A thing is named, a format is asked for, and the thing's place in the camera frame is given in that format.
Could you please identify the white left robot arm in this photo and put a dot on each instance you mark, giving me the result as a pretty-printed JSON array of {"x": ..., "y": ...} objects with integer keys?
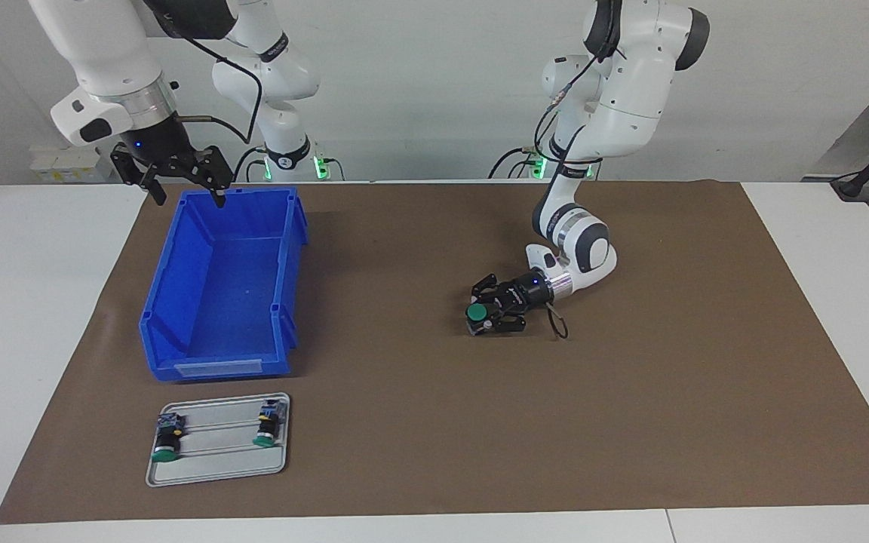
[{"x": 638, "y": 83}]

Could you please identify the green push button switch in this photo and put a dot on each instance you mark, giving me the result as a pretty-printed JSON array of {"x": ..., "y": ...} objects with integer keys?
[
  {"x": 167, "y": 441},
  {"x": 477, "y": 312},
  {"x": 268, "y": 426}
]

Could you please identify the silver metal tray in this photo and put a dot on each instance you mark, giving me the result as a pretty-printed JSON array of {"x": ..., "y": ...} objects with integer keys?
[{"x": 219, "y": 460}]

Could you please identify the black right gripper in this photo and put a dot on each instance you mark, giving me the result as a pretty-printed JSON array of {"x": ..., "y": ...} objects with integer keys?
[{"x": 159, "y": 143}]

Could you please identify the brown table mat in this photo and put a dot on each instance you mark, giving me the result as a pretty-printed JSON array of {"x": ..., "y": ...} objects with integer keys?
[{"x": 404, "y": 437}]

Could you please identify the blue plastic storage bin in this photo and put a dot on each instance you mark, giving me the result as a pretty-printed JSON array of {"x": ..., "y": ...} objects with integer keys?
[{"x": 223, "y": 302}]

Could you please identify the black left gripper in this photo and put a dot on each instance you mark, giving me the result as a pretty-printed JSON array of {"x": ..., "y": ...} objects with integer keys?
[{"x": 526, "y": 294}]

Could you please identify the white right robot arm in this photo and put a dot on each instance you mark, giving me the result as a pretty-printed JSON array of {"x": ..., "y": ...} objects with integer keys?
[{"x": 95, "y": 45}]

